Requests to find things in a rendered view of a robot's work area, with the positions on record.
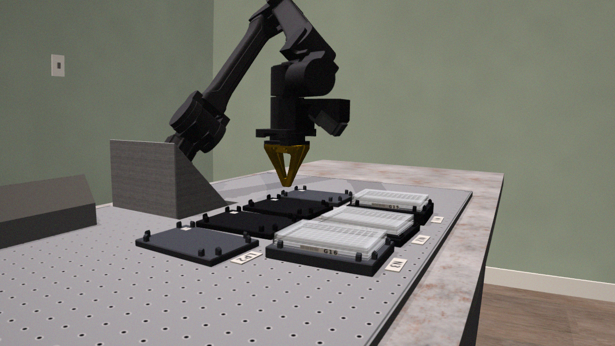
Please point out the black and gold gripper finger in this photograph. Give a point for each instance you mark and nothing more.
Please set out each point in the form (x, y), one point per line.
(294, 151)
(281, 159)

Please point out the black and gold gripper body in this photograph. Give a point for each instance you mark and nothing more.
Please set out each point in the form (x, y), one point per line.
(283, 137)

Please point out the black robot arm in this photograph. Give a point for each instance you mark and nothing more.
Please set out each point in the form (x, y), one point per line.
(200, 122)

